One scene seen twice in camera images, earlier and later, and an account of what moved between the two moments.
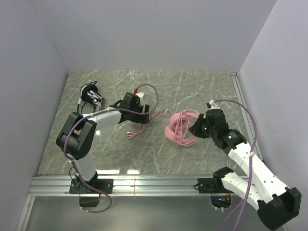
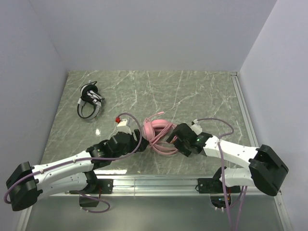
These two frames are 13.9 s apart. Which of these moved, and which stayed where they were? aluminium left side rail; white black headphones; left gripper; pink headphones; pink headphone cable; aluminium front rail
Moved: pink headphones; pink headphone cable; left gripper
Stayed: aluminium front rail; white black headphones; aluminium left side rail
